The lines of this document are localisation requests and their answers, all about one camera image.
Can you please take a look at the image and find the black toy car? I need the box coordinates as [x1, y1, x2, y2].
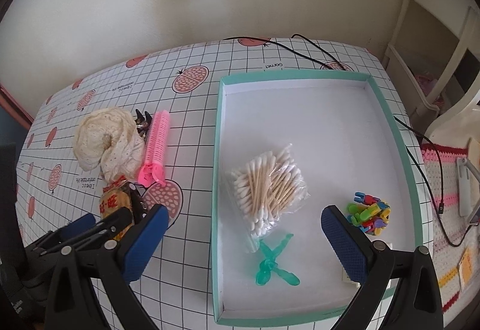
[128, 183, 148, 224]

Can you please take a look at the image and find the orange snack packet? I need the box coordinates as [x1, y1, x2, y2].
[99, 175, 134, 241]

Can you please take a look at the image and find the cream lace scrunchie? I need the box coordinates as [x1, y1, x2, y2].
[72, 107, 145, 183]

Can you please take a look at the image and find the pink hair roller clip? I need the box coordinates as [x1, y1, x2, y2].
[137, 111, 170, 188]

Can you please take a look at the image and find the black gold action figure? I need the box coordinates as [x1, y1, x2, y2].
[135, 109, 152, 138]

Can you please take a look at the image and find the small cream plastic piece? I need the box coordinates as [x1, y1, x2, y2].
[340, 241, 395, 288]

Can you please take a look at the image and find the colourful plastic clips pile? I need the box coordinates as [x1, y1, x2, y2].
[346, 192, 391, 237]

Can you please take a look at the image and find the pomegranate grid tablecloth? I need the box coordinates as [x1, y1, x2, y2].
[16, 36, 421, 329]

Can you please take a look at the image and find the teal plastic hair clip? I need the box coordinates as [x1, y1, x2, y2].
[256, 233, 300, 286]

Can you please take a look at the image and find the crocheted striped blanket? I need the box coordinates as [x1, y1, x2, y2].
[421, 143, 479, 323]

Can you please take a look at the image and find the bag of cotton swabs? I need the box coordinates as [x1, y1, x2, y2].
[226, 144, 310, 252]

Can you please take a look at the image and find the teal cardboard box tray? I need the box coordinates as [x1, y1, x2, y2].
[211, 70, 423, 328]

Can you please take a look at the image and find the grey metal stand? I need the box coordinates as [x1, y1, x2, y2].
[456, 158, 479, 223]

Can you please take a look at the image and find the white wooden shelf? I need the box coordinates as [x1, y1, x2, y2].
[383, 0, 479, 136]

